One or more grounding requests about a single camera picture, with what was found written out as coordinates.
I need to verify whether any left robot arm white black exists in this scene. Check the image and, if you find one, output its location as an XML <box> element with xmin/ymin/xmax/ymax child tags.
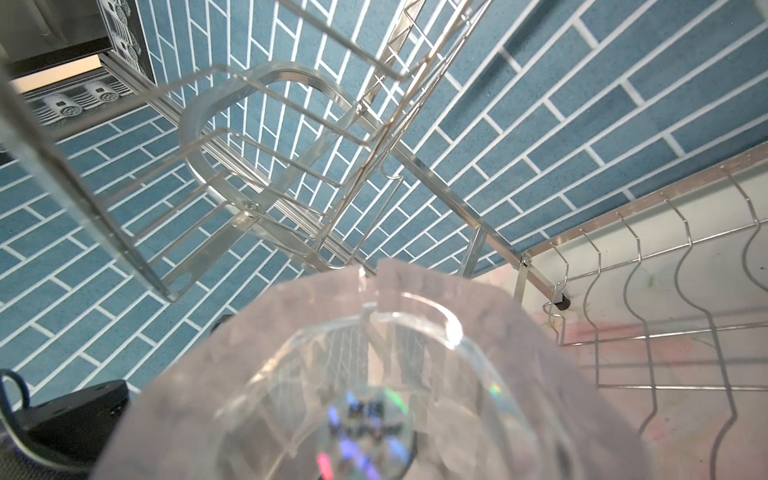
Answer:
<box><xmin>1</xmin><ymin>369</ymin><xmax>130</xmax><ymax>479</ymax></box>

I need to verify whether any clear glass cup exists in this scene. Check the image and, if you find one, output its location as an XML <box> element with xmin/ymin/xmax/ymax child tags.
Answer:
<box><xmin>93</xmin><ymin>260</ymin><xmax>652</xmax><ymax>479</ymax></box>

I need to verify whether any steel two-tier dish rack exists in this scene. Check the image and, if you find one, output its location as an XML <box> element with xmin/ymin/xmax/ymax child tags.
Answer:
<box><xmin>1</xmin><ymin>1</ymin><xmax>767</xmax><ymax>479</ymax></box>

